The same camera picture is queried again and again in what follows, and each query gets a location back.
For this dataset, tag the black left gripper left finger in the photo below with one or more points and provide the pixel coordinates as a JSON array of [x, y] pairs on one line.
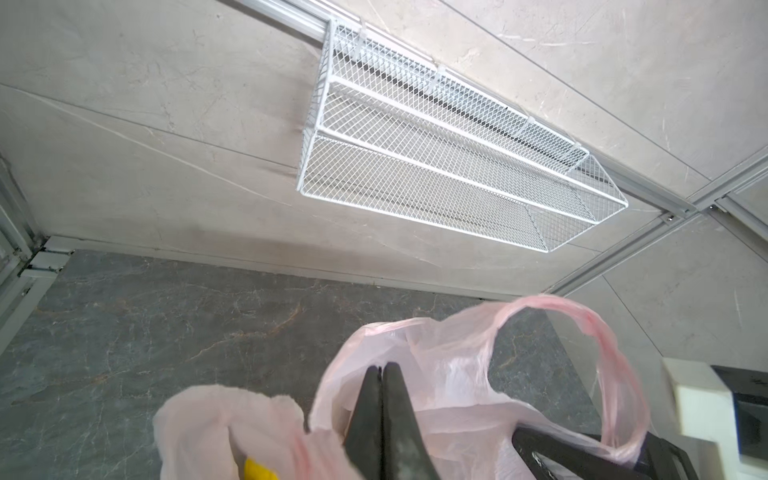
[[364, 436]]

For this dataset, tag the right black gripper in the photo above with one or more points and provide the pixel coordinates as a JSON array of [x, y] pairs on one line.
[[659, 459]]

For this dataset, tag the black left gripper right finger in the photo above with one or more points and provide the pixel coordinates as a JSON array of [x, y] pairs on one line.
[[404, 455]]

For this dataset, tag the yellow fake banana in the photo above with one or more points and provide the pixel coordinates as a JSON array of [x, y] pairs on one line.
[[255, 471]]

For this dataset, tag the pink printed plastic bag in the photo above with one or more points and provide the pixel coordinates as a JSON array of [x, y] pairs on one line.
[[466, 425]]

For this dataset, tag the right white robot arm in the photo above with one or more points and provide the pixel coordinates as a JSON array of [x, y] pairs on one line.
[[723, 408]]

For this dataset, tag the white wire mesh basket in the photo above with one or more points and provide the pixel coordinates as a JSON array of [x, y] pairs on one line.
[[390, 134]]

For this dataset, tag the aluminium frame rail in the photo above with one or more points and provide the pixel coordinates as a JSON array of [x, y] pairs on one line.
[[309, 20]]

